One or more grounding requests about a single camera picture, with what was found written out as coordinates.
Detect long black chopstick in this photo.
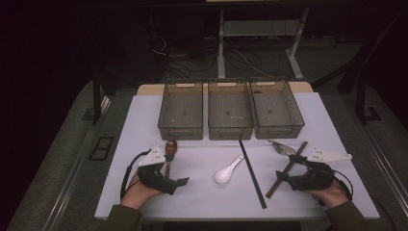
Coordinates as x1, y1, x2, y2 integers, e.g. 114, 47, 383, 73
238, 140, 268, 210

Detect white floor cable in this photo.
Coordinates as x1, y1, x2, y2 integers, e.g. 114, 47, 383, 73
230, 47, 273, 78

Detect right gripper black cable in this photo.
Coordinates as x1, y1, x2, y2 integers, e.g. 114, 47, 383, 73
333, 168, 398, 231

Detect black metal stand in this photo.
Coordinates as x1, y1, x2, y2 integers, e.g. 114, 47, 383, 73
355, 76, 383, 125

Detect black floor cables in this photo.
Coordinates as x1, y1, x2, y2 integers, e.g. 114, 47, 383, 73
150, 33, 277, 80

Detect white metal desk frame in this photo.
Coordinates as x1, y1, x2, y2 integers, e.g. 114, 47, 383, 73
217, 8, 311, 81

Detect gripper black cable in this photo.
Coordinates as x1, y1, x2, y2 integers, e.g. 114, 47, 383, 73
119, 148, 152, 200
333, 168, 398, 231

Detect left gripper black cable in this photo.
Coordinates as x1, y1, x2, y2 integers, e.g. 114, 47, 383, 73
119, 148, 152, 200

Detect aluminium rail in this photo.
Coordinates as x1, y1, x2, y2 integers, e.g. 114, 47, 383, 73
347, 95, 408, 210
41, 95, 112, 231

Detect person's left hand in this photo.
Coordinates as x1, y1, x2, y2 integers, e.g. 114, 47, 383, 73
119, 169, 165, 211

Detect smoky transparent plastic bin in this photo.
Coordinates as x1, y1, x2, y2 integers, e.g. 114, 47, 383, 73
207, 80, 254, 141
157, 81, 204, 141
249, 80, 306, 140

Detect white ceramic spoon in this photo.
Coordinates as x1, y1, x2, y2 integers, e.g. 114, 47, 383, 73
214, 154, 245, 185

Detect white table cover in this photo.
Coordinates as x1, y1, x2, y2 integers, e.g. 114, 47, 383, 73
94, 91, 381, 222

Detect brown wooden spoon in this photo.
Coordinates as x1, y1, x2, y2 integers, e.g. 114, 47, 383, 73
164, 139, 178, 179

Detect person's right hand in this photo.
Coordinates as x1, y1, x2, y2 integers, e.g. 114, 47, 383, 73
307, 179, 350, 209

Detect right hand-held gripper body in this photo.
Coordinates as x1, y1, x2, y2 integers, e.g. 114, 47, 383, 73
288, 147, 353, 192

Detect dark brown chopstick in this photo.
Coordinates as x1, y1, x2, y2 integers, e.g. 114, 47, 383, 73
268, 141, 309, 199
265, 141, 306, 197

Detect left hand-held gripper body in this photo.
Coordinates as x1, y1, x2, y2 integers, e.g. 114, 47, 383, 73
138, 145, 179, 196

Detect black slanted beam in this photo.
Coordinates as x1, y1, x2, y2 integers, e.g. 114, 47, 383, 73
311, 13, 406, 94

